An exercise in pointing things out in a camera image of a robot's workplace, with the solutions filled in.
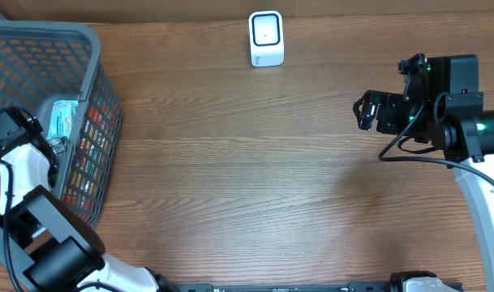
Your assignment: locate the teal wet wipes pack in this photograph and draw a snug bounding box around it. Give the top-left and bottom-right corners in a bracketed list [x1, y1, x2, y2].
[47, 100, 79, 140]

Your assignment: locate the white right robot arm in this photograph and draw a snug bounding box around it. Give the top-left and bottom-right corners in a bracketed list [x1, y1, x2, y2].
[353, 90, 494, 291]

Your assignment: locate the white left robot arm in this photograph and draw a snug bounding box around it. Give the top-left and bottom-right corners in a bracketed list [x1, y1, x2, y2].
[0, 106, 177, 292]

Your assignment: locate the white barcode scanner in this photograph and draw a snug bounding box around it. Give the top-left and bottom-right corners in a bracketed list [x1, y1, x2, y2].
[248, 11, 285, 67]

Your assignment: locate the grey plastic shopping basket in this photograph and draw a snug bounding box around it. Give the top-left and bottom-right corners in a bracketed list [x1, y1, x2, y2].
[0, 20, 123, 228]

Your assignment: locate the black front rail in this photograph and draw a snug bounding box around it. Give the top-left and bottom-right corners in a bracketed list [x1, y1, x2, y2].
[173, 269, 465, 292]

